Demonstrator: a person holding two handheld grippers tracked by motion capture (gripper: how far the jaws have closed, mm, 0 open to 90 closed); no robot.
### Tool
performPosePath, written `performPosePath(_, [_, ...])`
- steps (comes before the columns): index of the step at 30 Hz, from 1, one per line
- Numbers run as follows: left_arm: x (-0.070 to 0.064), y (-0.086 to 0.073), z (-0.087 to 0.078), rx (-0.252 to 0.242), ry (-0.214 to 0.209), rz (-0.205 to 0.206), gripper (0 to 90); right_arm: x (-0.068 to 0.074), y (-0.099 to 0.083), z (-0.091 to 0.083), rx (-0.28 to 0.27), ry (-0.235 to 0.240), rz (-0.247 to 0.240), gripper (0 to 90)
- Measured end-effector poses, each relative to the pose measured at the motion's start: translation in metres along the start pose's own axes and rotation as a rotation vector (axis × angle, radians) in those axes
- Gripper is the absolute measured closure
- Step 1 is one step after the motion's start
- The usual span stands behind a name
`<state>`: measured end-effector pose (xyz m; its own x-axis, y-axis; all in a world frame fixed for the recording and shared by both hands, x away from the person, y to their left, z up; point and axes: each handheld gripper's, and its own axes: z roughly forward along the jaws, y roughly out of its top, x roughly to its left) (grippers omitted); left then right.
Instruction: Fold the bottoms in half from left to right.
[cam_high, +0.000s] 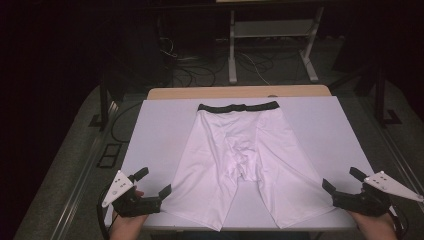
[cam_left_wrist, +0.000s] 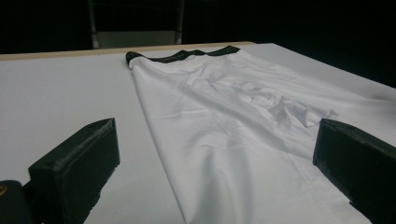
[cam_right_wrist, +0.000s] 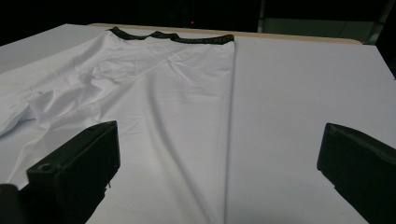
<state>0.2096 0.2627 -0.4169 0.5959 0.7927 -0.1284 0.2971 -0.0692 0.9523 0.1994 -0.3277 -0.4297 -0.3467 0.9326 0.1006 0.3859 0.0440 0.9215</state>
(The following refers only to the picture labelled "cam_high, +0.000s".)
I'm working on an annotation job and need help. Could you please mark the right hand-held gripper black cable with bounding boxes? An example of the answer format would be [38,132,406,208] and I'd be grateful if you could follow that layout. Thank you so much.
[388,204,410,240]

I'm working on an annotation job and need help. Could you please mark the metal floor rail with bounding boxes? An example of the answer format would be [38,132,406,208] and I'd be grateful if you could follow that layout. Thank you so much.
[49,99,120,240]
[361,99,424,214]

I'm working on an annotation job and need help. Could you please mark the black floor cable loop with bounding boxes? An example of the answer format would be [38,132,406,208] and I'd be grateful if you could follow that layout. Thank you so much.
[110,101,143,144]

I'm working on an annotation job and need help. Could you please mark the white table board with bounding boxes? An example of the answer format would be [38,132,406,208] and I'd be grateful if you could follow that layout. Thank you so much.
[103,96,398,232]

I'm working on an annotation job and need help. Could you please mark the black floor socket frame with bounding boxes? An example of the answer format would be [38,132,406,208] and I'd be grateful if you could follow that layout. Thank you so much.
[96,143,123,169]

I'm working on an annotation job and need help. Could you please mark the person's left hand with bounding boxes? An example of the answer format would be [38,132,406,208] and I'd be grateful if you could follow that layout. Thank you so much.
[109,213,150,240]

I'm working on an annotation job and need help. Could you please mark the person's right hand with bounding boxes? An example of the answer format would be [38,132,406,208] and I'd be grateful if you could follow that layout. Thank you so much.
[348,211,398,240]

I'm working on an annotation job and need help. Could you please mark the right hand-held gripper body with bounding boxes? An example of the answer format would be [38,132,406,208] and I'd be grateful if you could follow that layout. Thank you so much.
[332,170,424,218]

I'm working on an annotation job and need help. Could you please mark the white metal desk frame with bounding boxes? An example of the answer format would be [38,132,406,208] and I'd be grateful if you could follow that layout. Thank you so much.
[227,5,325,85]

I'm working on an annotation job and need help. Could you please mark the bundle of black floor cables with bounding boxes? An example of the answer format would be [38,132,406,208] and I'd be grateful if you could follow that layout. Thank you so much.
[159,36,218,88]

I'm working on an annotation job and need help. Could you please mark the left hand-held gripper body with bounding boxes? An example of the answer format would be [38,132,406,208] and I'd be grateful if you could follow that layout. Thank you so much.
[101,170,163,218]

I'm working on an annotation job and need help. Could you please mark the black metal stand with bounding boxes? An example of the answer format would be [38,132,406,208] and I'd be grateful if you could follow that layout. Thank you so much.
[374,64,403,127]
[88,74,119,132]

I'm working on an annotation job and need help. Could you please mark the white shorts with black waistband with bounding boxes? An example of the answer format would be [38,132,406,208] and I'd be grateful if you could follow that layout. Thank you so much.
[160,100,336,232]

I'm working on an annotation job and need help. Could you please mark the white floor cable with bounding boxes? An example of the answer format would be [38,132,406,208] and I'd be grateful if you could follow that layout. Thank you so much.
[238,51,272,86]

